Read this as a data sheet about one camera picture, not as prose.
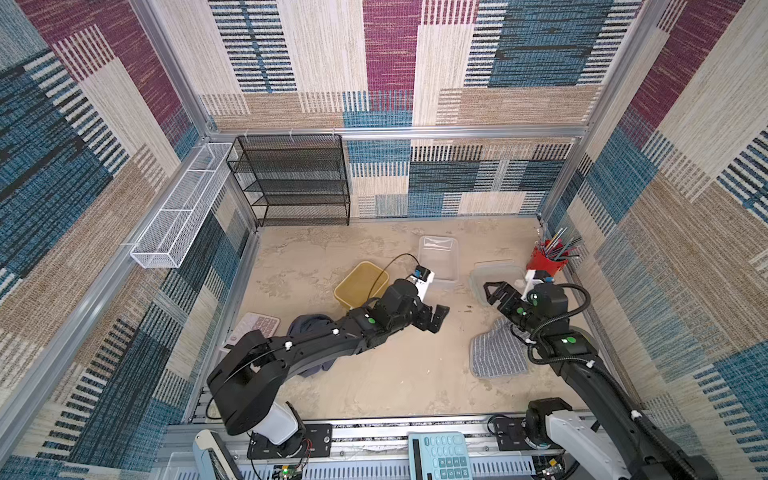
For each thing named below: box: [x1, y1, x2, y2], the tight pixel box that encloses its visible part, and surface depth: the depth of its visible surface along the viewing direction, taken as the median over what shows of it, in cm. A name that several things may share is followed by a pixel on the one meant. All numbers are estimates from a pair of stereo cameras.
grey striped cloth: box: [469, 318, 529, 377], surface depth 87 cm
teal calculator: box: [408, 431, 474, 480], surface depth 71 cm
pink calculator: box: [226, 312, 281, 345], surface depth 93 cm
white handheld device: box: [195, 429, 242, 480], surface depth 71 cm
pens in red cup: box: [545, 227, 584, 261], surface depth 99 cm
